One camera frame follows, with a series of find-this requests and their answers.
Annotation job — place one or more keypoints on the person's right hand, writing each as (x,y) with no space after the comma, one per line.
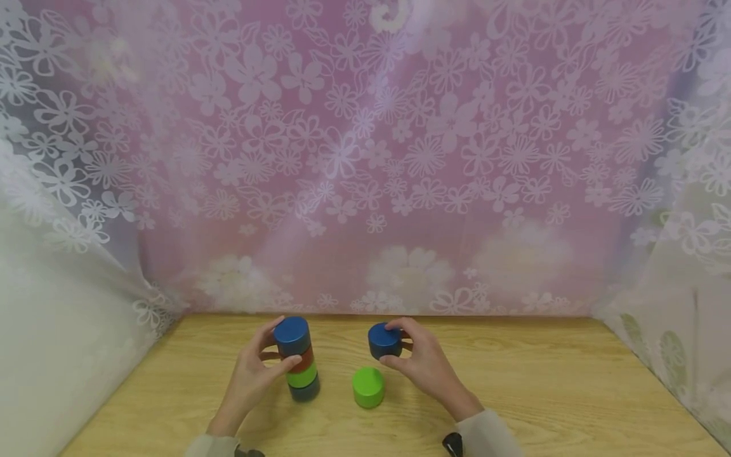
(428,368)

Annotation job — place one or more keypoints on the red cylinder block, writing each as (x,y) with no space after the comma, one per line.
(307,360)

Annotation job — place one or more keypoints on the person's left hand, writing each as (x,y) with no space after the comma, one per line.
(251,381)

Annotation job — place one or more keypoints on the person's left forearm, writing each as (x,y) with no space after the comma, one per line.
(214,444)

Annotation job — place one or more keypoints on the person's right forearm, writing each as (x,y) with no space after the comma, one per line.
(485,435)

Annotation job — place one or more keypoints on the black wrist band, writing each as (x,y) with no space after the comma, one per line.
(453,445)

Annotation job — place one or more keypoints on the person's right index finger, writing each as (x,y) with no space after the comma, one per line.
(406,325)

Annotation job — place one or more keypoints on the green cylinder block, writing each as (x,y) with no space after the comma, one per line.
(368,386)
(302,377)

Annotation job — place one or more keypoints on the person's right thumb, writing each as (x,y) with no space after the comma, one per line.
(395,363)

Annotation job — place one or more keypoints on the person's left thumb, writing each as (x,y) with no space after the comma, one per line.
(285,365)

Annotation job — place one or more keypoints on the person's left index finger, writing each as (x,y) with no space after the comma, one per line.
(267,333)

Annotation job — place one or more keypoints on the blue cylinder block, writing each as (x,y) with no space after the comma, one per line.
(384,339)
(305,390)
(292,335)

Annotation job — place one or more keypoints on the person's right fingers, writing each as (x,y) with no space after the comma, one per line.
(407,346)

